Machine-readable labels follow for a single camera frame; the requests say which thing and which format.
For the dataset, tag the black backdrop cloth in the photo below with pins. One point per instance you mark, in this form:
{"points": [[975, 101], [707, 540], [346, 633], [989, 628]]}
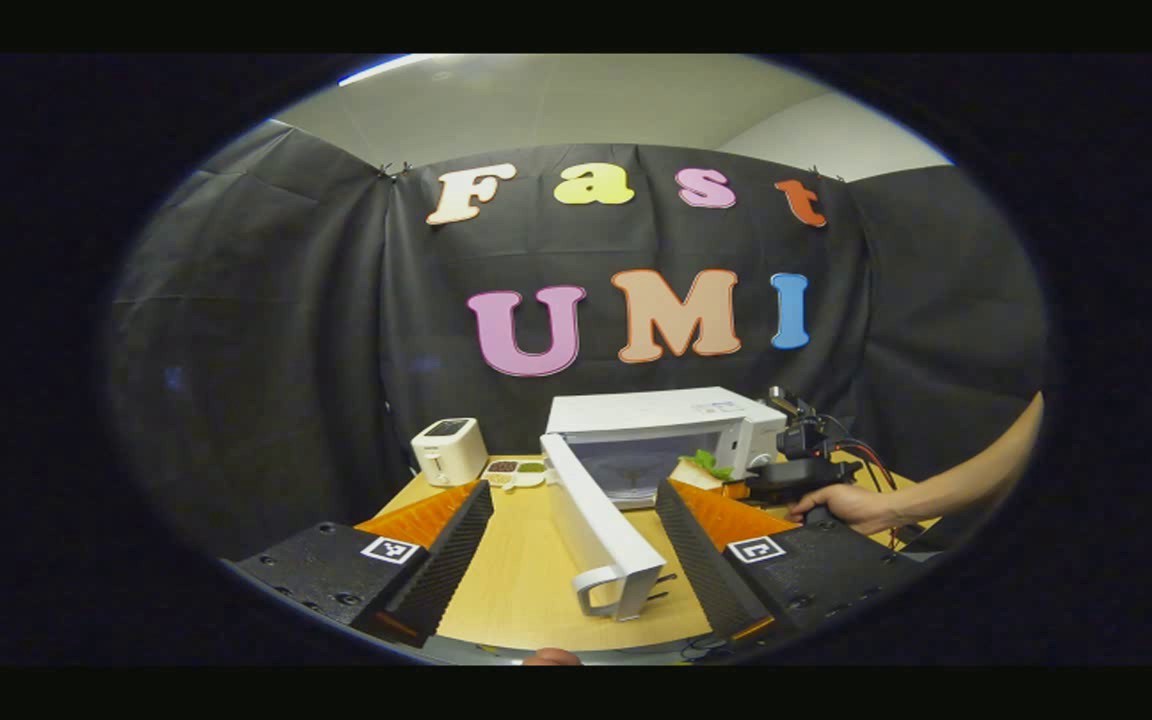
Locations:
{"points": [[266, 330]]}

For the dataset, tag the white microwave oven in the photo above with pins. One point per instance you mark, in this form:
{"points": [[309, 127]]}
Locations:
{"points": [[656, 410]]}

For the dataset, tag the white divided snack dish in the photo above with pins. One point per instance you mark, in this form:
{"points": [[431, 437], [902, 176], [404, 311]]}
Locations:
{"points": [[514, 472]]}

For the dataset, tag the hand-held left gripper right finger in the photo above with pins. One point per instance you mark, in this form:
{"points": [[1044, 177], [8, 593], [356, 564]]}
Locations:
{"points": [[701, 570]]}

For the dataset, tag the white toaster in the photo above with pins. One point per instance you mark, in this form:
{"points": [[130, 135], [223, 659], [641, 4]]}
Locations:
{"points": [[448, 455]]}

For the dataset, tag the toast sandwich with lettuce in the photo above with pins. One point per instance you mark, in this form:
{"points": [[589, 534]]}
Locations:
{"points": [[704, 470]]}

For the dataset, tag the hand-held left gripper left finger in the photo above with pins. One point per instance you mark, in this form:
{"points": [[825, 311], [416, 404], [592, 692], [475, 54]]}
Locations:
{"points": [[446, 580]]}

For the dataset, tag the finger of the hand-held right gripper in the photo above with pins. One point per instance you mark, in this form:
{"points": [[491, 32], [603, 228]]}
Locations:
{"points": [[736, 490]]}

